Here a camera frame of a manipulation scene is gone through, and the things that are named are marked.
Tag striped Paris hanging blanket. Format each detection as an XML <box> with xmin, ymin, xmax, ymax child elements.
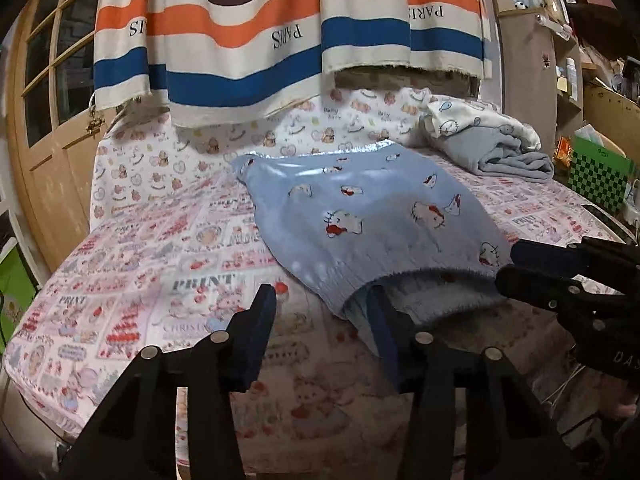
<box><xmin>93</xmin><ymin>0</ymin><xmax>491</xmax><ymax>128</ymax></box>

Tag green checkered box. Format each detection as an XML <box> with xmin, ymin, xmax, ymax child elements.
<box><xmin>568</xmin><ymin>134</ymin><xmax>634</xmax><ymax>216</ymax></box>

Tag light blue Hello Kitty pants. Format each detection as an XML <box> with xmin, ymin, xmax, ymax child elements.
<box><xmin>232</xmin><ymin>141</ymin><xmax>510</xmax><ymax>350</ymax></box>

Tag white bear print sheet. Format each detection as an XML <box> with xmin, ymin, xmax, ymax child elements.
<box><xmin>89</xmin><ymin>88</ymin><xmax>432</xmax><ymax>228</ymax></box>

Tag grey folded garment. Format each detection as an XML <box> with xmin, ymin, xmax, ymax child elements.
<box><xmin>421</xmin><ymin>118</ymin><xmax>554</xmax><ymax>182</ymax></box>

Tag wooden shelf with clutter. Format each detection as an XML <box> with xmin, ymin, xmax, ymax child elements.
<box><xmin>522</xmin><ymin>0</ymin><xmax>640</xmax><ymax>162</ymax></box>

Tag white printed folded garment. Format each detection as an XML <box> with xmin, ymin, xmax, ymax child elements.
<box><xmin>422</xmin><ymin>94</ymin><xmax>542</xmax><ymax>151</ymax></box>

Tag wooden glass door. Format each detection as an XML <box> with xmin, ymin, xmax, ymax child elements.
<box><xmin>6</xmin><ymin>0</ymin><xmax>114</xmax><ymax>270</ymax></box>

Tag pink printed bed sheet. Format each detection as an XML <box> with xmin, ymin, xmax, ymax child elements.
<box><xmin>1</xmin><ymin>152</ymin><xmax>612</xmax><ymax>477</ymax></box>

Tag person's right hand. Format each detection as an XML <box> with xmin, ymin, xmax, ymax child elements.
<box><xmin>598</xmin><ymin>375</ymin><xmax>639</xmax><ymax>419</ymax></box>

